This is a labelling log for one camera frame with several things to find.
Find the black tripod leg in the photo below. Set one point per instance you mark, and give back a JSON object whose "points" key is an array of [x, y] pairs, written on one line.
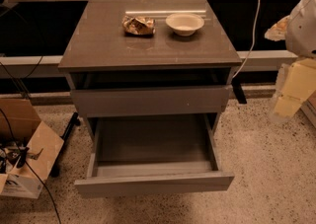
{"points": [[74, 121]]}

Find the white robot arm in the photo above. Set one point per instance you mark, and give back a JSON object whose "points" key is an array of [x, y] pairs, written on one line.
{"points": [[298, 30]]}

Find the cardboard box right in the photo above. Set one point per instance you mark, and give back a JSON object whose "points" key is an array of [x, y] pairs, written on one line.
{"points": [[309, 108]]}

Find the white paper bowl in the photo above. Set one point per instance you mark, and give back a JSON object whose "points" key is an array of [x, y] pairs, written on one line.
{"points": [[183, 24]]}

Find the crumpled snack bag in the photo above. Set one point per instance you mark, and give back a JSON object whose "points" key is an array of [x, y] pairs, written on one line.
{"points": [[139, 26]]}

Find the grey drawer cabinet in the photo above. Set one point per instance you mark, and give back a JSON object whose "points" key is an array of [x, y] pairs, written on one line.
{"points": [[100, 44]]}

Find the grey drawer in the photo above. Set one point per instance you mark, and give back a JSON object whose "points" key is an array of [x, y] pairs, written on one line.
{"points": [[128, 93], [141, 155]]}

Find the grey top drawer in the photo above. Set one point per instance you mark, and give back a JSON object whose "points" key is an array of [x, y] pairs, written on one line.
{"points": [[128, 93]]}

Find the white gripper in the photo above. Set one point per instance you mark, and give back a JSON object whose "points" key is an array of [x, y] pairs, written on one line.
{"points": [[303, 32]]}

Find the open cardboard box left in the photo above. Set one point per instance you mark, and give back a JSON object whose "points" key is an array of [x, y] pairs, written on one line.
{"points": [[29, 148]]}

